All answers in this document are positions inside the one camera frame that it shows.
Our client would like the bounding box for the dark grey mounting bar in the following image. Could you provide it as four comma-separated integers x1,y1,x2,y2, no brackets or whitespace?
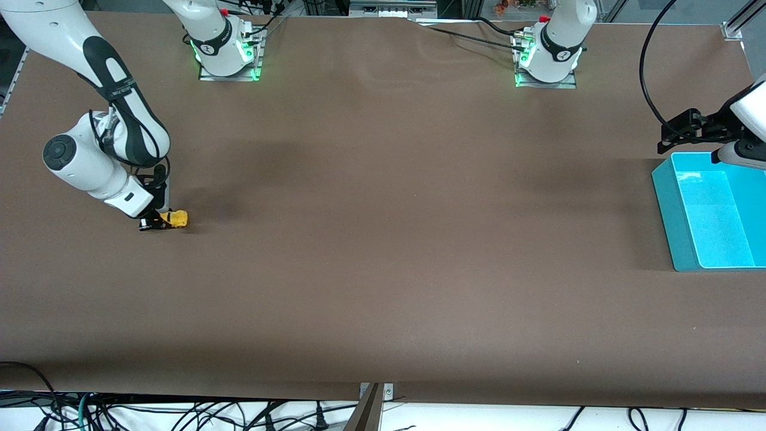
342,383,384,431

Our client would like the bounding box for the teal plastic bin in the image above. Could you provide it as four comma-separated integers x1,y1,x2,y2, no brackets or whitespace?
651,151,766,273

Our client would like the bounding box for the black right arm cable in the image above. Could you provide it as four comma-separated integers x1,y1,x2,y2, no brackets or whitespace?
89,108,171,186

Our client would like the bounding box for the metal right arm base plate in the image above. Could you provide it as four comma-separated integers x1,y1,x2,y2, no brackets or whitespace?
197,27,264,82

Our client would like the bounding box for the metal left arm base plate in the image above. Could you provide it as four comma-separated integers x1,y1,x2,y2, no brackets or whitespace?
513,30,578,89

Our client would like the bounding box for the small metal bracket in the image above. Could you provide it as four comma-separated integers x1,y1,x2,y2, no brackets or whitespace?
359,383,394,402

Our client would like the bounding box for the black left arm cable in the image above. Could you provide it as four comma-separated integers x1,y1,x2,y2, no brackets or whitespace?
638,0,728,145

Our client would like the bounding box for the grey power strip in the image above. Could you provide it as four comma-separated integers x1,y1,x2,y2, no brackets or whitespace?
349,0,439,19

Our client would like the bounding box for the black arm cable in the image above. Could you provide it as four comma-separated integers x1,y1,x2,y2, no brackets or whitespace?
89,108,171,186
638,0,728,145

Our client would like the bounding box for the brown table cover mat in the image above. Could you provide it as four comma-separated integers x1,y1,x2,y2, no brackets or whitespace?
0,12,766,411

